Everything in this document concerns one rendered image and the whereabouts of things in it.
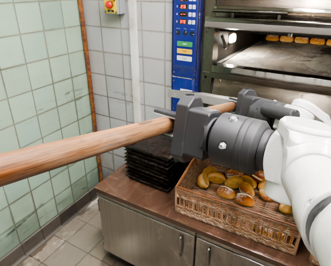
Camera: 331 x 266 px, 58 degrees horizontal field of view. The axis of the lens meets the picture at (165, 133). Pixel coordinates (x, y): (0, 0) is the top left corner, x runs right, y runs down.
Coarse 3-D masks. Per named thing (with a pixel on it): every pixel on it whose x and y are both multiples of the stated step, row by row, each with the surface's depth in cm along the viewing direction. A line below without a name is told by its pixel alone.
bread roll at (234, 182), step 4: (232, 176) 157; (236, 176) 156; (228, 180) 156; (232, 180) 155; (236, 180) 155; (240, 180) 155; (228, 184) 155; (232, 184) 155; (236, 184) 155; (232, 188) 156
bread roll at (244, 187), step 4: (240, 184) 153; (244, 184) 151; (248, 184) 150; (240, 188) 151; (244, 188) 149; (248, 188) 148; (252, 188) 148; (240, 192) 151; (244, 192) 148; (248, 192) 147; (252, 192) 147; (252, 196) 148
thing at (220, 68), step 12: (216, 72) 158; (228, 72) 154; (240, 72) 151; (252, 72) 148; (264, 72) 145; (276, 72) 144; (288, 72) 144; (300, 84) 139; (312, 84) 137; (324, 84) 134
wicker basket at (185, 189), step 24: (192, 168) 150; (216, 168) 170; (192, 192) 133; (216, 192) 155; (192, 216) 139; (216, 216) 132; (240, 216) 125; (264, 216) 119; (288, 216) 139; (264, 240) 126
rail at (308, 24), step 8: (208, 16) 134; (264, 24) 124; (272, 24) 122; (280, 24) 120; (288, 24) 119; (296, 24) 118; (304, 24) 116; (312, 24) 115; (320, 24) 114; (328, 24) 112
